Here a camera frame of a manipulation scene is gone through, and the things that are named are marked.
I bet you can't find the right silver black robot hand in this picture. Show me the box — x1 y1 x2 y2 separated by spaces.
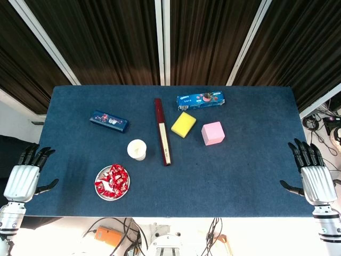
279 138 338 206

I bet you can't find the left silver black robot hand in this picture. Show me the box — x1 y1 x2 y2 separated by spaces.
3 143 59 203

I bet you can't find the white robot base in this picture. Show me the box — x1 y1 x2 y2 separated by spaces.
145 223 189 256

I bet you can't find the round silver metal plate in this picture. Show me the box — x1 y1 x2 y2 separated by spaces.
94 164 131 200

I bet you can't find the white paper cup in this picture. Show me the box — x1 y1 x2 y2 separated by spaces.
127 139 148 162

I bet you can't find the black office chair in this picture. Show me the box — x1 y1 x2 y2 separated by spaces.
0 134 40 179

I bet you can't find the white round device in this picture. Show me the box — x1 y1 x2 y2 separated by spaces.
329 127 341 154

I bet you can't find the black electronic device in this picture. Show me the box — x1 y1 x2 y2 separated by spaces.
322 116 341 134

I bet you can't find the orange box device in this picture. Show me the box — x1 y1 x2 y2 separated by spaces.
95 225 124 247

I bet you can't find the blue felt table cloth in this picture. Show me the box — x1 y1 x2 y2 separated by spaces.
25 85 315 218

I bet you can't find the navy floral print box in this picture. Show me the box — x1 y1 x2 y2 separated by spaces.
89 109 129 134

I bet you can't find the tan wooden piece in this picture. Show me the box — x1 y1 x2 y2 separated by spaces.
213 233 234 256

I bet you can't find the dark brown pleated curtain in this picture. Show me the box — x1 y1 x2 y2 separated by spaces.
233 0 341 113
0 0 74 115
169 0 263 86
25 0 160 86

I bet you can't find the pink foam cube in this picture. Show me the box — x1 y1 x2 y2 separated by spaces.
201 121 226 146

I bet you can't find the yellow sponge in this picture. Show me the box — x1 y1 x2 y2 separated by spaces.
170 111 197 139

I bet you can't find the blue Oreo cookie box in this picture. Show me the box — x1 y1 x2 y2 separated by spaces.
176 90 225 111

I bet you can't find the long dark red box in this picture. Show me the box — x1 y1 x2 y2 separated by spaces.
154 98 173 167

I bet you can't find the coiled black cable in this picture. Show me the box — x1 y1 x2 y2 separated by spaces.
302 113 324 133

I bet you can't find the white metal frame post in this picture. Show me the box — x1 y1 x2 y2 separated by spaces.
298 82 341 120
225 0 274 86
7 0 82 86
162 0 172 86
154 0 165 86

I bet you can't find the black cable bundle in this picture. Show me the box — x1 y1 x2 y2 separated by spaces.
201 217 223 256

